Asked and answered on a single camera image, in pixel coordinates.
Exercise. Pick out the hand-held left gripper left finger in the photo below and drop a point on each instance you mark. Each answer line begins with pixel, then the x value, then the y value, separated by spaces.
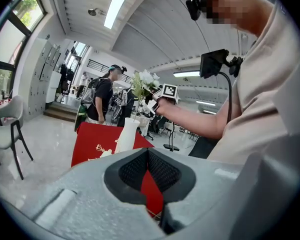
pixel 85 204

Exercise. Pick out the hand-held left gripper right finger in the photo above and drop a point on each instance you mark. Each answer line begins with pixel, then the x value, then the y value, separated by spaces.
pixel 205 204

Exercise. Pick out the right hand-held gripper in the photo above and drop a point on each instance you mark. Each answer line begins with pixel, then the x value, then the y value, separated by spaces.
pixel 168 91

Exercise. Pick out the white flowers bunch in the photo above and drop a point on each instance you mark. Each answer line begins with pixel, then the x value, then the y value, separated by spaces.
pixel 143 82

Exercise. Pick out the white vase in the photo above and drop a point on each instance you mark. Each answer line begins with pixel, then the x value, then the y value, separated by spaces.
pixel 127 135

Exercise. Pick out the person's right forearm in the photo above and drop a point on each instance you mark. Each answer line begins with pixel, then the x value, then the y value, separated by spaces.
pixel 190 120

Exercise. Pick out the rectangular ceiling light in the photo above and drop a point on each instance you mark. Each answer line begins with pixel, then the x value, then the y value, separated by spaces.
pixel 186 74

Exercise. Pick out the black floor stand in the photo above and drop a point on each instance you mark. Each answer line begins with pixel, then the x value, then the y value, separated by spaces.
pixel 172 144

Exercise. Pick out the black balcony railing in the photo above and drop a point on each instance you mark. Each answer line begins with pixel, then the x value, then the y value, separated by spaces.
pixel 97 66

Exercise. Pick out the red embroidered cloth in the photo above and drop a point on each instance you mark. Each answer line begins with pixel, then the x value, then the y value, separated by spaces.
pixel 95 139

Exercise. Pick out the black chest-mounted screen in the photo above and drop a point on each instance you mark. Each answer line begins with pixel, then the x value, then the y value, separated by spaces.
pixel 211 62

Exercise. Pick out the green bag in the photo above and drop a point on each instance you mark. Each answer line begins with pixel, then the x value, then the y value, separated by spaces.
pixel 80 116

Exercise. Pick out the wooden steps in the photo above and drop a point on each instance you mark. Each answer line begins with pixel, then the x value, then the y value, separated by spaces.
pixel 61 111

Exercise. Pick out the long ceiling light strip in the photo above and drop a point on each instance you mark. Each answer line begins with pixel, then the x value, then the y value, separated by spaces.
pixel 117 6

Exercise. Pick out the round ceiling lamp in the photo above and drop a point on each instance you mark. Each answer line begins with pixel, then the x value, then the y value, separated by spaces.
pixel 92 12

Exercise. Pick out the grey chair with black legs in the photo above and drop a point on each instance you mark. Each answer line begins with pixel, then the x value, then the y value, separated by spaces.
pixel 7 134

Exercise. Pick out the white locker cabinet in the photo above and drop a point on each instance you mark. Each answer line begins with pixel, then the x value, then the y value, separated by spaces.
pixel 43 79

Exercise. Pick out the person's beige shirt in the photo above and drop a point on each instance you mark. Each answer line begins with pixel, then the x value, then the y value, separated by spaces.
pixel 265 96

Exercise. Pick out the black-framed window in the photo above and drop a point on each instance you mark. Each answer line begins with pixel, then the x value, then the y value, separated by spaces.
pixel 12 34

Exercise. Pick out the black head-worn camera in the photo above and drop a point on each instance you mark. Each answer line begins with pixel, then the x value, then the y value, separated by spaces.
pixel 194 6

